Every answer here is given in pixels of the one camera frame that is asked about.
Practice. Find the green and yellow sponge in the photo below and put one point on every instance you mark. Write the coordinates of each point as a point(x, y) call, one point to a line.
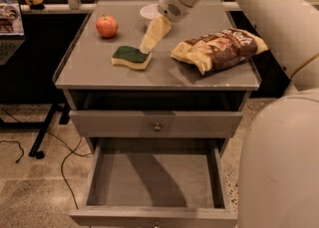
point(131, 57)

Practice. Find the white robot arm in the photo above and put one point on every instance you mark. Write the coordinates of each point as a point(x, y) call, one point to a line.
point(279, 163)

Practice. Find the grey drawer cabinet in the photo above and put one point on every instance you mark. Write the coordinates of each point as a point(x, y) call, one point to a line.
point(91, 82)

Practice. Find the top drawer with knob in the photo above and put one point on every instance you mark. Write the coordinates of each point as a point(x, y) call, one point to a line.
point(156, 124)

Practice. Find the open middle drawer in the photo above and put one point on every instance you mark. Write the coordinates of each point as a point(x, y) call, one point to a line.
point(155, 183)

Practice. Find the white ceramic bowl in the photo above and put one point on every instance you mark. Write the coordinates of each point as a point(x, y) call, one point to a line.
point(149, 12)

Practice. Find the red apple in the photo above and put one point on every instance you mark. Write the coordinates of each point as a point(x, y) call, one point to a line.
point(107, 26)

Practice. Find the brown and yellow chip bag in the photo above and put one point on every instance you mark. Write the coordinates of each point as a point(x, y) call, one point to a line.
point(219, 51)

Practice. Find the yellow and black toy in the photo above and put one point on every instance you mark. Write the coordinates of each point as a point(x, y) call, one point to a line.
point(35, 1)

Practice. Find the black desk leg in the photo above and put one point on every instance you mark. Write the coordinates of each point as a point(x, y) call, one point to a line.
point(64, 119)

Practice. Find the open laptop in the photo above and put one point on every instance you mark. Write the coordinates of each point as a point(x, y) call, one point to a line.
point(12, 33)

